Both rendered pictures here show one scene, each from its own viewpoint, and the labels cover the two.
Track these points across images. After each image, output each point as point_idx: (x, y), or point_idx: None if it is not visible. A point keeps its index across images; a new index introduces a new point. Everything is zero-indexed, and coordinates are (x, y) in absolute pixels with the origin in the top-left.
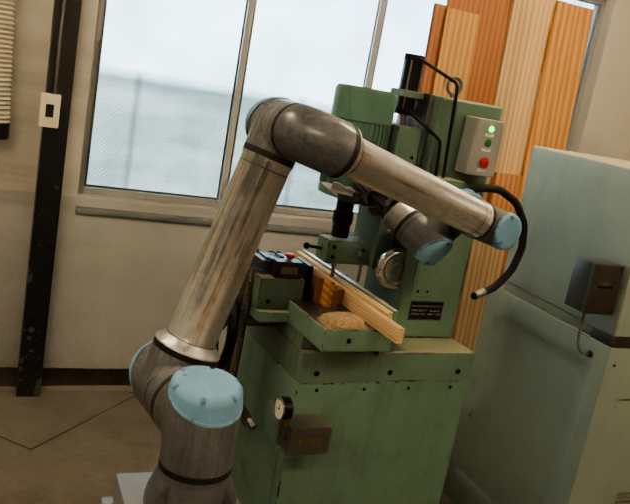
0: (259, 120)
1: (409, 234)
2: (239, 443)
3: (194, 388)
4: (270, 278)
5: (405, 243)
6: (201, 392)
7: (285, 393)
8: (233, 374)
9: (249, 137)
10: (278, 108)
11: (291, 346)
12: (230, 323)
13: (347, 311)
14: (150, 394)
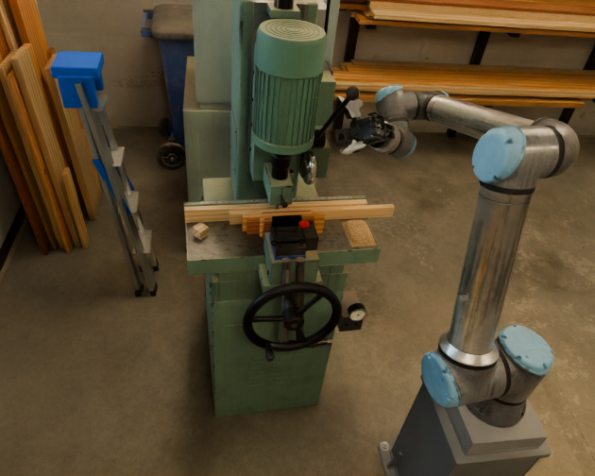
0: (535, 165)
1: (404, 146)
2: (251, 361)
3: (542, 354)
4: (316, 253)
5: (398, 154)
6: (545, 350)
7: (324, 304)
8: (303, 332)
9: (526, 184)
10: (553, 145)
11: (325, 277)
12: (340, 308)
13: (326, 222)
14: (501, 390)
